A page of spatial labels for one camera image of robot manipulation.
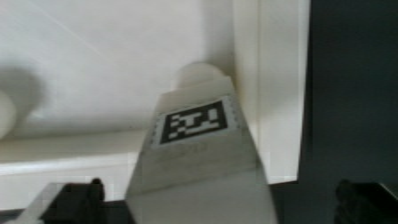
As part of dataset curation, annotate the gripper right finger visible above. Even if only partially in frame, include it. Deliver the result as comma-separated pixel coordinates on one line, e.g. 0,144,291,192
333,180,398,224

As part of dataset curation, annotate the white square tabletop part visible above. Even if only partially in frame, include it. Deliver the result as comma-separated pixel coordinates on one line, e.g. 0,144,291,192
0,0,310,210

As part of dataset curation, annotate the white leg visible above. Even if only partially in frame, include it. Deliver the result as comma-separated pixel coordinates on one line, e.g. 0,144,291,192
125,63,276,224

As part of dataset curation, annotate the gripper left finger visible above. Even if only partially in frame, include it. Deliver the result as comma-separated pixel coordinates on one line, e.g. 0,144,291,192
15,178,111,224

